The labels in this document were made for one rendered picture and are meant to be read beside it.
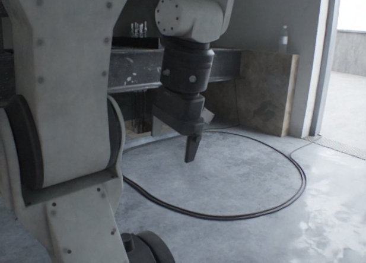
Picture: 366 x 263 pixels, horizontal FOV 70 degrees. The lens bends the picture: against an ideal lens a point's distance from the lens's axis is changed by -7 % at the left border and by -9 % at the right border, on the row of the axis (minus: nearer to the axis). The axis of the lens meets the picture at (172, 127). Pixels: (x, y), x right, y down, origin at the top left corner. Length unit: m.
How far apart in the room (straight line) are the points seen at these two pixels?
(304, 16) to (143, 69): 1.29
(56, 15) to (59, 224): 0.29
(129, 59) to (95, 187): 1.44
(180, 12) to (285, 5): 2.09
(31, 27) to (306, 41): 2.19
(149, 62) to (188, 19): 1.50
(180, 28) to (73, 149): 0.24
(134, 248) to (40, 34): 0.63
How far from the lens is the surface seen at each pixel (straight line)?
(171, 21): 0.46
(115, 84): 1.83
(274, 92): 2.40
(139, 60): 1.89
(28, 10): 0.35
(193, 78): 0.48
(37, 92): 0.37
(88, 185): 0.49
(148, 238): 0.87
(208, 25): 0.49
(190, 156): 0.55
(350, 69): 9.18
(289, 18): 2.48
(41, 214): 0.47
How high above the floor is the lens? 0.77
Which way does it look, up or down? 19 degrees down
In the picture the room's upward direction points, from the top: 2 degrees clockwise
